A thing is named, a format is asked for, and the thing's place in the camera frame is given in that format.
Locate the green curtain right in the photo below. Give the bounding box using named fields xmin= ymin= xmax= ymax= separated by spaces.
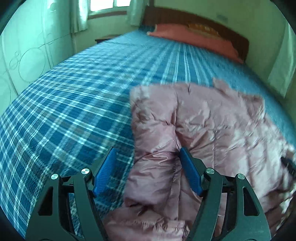
xmin=268 ymin=22 xmax=295 ymax=98

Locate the green curtain far left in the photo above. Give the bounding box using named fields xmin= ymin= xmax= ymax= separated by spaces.
xmin=70 ymin=0 xmax=88 ymax=34

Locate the red folded blanket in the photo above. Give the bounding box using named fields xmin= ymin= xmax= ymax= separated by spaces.
xmin=147 ymin=24 xmax=243 ymax=63

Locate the white wardrobe with circles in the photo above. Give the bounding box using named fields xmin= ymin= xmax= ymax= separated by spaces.
xmin=1 ymin=1 xmax=74 ymax=113

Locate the orange patterned pillow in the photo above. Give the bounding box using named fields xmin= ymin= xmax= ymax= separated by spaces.
xmin=188 ymin=23 xmax=221 ymax=38

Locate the blue plaid bed sheet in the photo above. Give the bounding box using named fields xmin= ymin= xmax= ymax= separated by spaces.
xmin=1 ymin=26 xmax=295 ymax=236

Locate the wooden bedside table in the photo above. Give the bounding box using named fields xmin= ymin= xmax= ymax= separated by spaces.
xmin=95 ymin=34 xmax=120 ymax=44

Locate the pink quilted down jacket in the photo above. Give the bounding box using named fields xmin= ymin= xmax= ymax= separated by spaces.
xmin=103 ymin=79 xmax=295 ymax=240

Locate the left window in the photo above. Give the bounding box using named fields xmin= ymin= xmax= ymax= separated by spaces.
xmin=88 ymin=0 xmax=131 ymax=19

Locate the wall socket plate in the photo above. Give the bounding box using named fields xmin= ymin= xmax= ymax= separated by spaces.
xmin=216 ymin=14 xmax=228 ymax=23

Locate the dark wooden headboard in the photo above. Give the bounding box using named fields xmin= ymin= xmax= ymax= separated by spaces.
xmin=141 ymin=5 xmax=250 ymax=63

